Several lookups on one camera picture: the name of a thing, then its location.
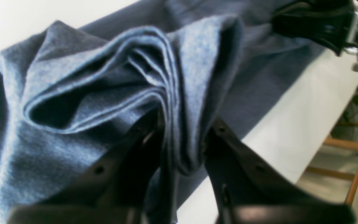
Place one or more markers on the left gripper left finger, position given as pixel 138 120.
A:
pixel 112 190

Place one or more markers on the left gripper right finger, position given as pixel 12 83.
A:
pixel 249 191

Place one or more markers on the navy blue T-shirt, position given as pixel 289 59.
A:
pixel 68 95

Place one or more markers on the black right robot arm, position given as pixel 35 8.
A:
pixel 330 23

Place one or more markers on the wooden chair frame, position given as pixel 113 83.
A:
pixel 332 174

